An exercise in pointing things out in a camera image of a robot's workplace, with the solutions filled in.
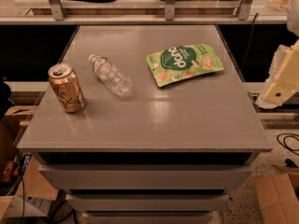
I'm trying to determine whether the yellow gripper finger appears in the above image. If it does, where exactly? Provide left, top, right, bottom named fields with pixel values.
left=256, top=42, right=299, bottom=109

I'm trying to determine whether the orange soda can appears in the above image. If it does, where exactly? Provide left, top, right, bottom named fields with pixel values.
left=48, top=63, right=86, bottom=113

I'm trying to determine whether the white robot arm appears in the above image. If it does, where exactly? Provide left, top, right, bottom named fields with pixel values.
left=256, top=0, right=299, bottom=109

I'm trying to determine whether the green snack pouch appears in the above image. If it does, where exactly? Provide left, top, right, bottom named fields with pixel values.
left=146, top=44, right=224, bottom=88

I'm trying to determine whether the cardboard box right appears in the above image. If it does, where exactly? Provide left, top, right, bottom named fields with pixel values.
left=254, top=166, right=299, bottom=224

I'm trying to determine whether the cardboard box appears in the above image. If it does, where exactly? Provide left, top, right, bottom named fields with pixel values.
left=0, top=105, right=58, bottom=220
left=254, top=166, right=299, bottom=224

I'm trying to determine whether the clear plastic water bottle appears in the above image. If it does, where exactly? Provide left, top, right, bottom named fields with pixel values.
left=89, top=54, right=133, bottom=97

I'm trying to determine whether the cardboard box left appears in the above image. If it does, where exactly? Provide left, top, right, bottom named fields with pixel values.
left=0, top=105, right=58, bottom=220

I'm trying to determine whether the black cable on floor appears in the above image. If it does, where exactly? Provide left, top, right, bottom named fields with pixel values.
left=276, top=133, right=299, bottom=157

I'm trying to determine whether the metal shelf rail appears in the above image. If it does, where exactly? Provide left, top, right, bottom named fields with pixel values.
left=0, top=0, right=287, bottom=24

